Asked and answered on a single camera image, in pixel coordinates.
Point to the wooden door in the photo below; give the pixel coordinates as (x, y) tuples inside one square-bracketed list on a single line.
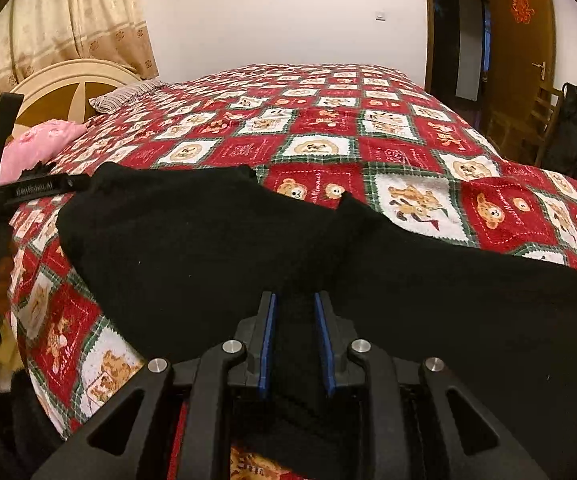
[(518, 60)]

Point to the pink pillow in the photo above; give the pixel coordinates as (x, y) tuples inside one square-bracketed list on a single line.
[(43, 140)]

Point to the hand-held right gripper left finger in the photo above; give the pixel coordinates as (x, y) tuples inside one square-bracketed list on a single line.
[(267, 350)]

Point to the red checked printed blanket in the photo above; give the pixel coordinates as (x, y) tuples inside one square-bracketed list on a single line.
[(408, 145)]

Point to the red paper door decoration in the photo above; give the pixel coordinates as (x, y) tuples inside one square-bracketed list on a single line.
[(520, 7)]

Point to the cream wooden headboard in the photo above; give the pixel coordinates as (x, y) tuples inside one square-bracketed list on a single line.
[(58, 85)]

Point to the wooden door frame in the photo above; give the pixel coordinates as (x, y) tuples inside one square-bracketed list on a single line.
[(428, 25)]

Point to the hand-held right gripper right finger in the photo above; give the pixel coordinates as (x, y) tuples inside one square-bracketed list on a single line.
[(326, 350)]

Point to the black pants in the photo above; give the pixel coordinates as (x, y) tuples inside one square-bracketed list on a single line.
[(193, 240)]

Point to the striped pillow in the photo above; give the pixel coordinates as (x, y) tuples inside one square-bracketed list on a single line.
[(123, 95)]

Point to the wooden chair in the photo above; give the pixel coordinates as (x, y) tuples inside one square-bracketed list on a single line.
[(513, 130)]

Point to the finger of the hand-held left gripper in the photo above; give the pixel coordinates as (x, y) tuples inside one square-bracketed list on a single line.
[(43, 187)]

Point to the beige patterned curtain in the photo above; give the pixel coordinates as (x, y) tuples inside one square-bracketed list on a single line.
[(68, 25)]

